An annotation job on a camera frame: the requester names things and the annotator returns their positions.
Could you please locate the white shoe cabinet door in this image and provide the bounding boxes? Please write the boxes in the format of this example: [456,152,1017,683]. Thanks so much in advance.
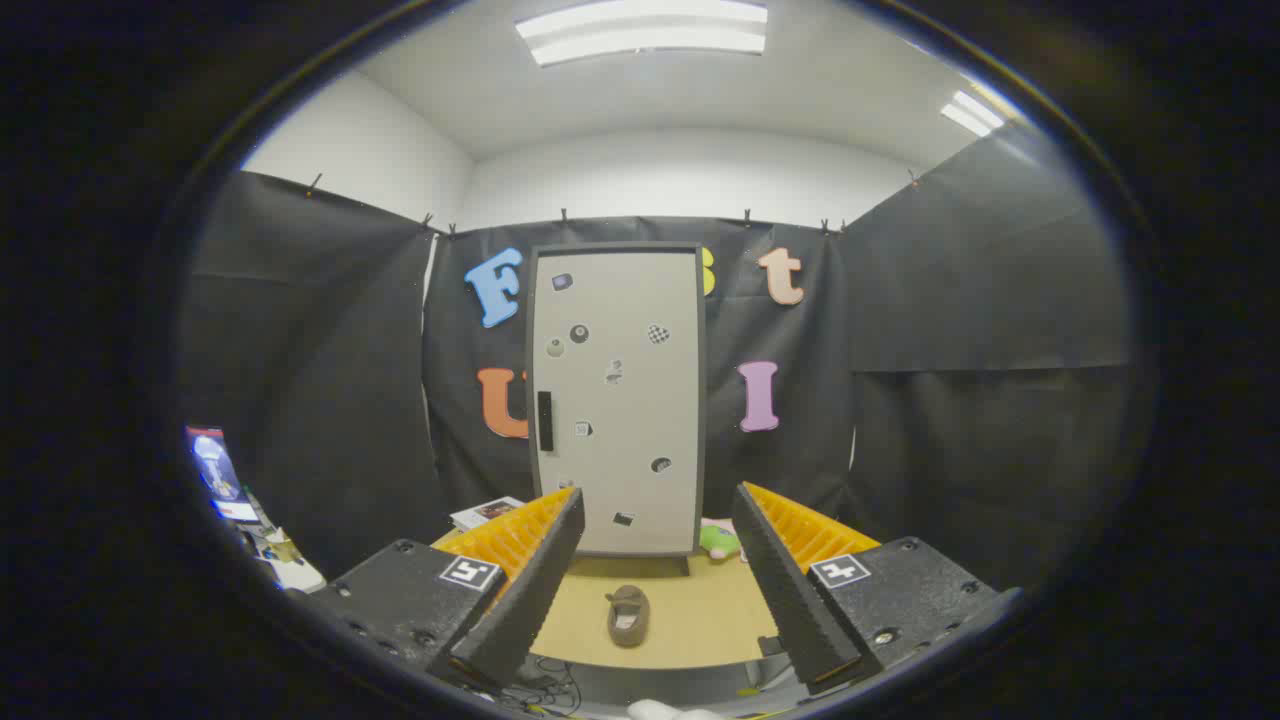
[533,250,699,554]

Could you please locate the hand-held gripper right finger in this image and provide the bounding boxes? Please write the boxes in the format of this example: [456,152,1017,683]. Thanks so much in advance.
[732,481,1026,698]

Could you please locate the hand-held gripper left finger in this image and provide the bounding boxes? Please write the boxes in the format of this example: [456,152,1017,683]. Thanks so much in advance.
[290,487,587,693]

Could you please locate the blue printed poster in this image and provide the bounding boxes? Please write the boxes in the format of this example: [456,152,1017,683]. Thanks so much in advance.
[185,425,259,523]

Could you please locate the brown fuzzy shoe with bow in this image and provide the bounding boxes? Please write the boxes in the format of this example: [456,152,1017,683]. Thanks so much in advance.
[607,585,651,648]

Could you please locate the long ceiling light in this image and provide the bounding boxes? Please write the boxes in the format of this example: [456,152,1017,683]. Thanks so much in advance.
[515,0,769,68]

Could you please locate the small ceiling light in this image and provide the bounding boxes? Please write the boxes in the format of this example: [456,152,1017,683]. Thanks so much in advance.
[940,90,1004,138]

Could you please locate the grey shoe cabinet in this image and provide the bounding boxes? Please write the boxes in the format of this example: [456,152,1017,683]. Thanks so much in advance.
[527,242,707,558]

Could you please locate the pink and green plush toy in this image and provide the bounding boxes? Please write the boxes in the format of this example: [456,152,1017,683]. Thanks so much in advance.
[700,520,746,561]

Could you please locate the black backdrop cloth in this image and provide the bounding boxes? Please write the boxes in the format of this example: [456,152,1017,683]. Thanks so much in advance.
[180,125,1136,591]

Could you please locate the white paper clutter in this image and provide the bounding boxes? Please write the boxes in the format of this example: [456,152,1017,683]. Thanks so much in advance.
[240,500,326,593]

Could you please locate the white rounded object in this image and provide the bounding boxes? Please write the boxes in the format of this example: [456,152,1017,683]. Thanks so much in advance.
[628,700,721,720]

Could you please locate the black cables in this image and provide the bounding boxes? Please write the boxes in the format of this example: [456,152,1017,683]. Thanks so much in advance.
[500,655,583,716]

